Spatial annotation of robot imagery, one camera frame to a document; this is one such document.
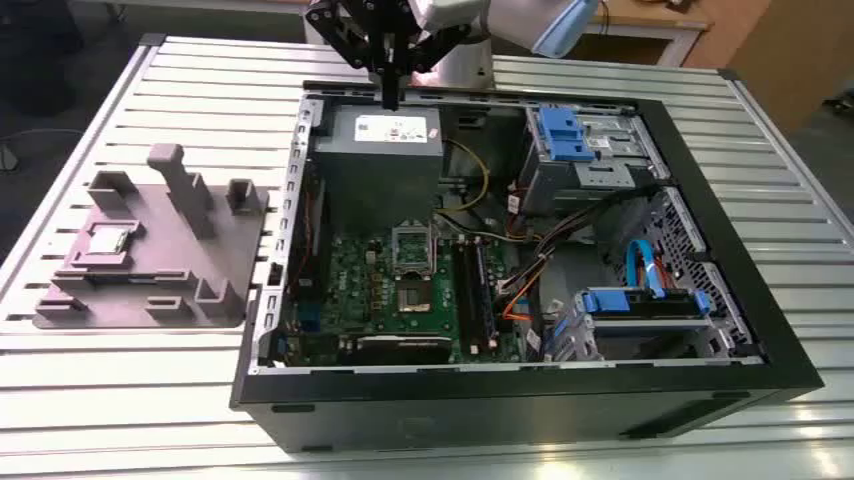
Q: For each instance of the blue plastic drive latch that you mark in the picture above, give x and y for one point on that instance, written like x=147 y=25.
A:
x=560 y=130

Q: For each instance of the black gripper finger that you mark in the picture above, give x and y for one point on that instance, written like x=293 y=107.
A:
x=430 y=57
x=347 y=40

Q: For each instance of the grey plastic parts rack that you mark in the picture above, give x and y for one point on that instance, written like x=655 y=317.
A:
x=167 y=260

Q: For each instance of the black PC case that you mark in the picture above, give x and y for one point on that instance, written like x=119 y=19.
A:
x=467 y=410

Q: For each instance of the black RAM slot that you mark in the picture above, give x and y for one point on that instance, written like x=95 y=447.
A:
x=482 y=295
x=463 y=295
x=470 y=295
x=488 y=295

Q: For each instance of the brown wooden cabinet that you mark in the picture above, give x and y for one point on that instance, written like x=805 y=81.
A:
x=787 y=55

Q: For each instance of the grey power supply unit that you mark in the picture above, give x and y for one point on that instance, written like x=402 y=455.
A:
x=374 y=175

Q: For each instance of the green motherboard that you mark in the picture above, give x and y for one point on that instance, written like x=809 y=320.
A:
x=353 y=260

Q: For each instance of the black table corner cap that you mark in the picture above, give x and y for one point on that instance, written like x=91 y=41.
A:
x=152 y=40
x=728 y=75

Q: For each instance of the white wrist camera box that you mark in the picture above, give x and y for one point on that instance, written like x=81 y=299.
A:
x=454 y=15

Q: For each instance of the black graphics card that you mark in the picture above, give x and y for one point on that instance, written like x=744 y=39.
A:
x=400 y=347

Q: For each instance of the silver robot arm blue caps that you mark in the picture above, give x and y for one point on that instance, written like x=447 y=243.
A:
x=460 y=65

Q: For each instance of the silver square CPU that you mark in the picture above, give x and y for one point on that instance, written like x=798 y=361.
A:
x=108 y=241

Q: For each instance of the grey metal drive cage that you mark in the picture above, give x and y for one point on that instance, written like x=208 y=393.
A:
x=600 y=175

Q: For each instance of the black disk in blue carrier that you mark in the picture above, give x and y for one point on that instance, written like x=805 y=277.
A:
x=610 y=302

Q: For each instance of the grey metal disk bay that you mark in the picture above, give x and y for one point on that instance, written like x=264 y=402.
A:
x=650 y=324

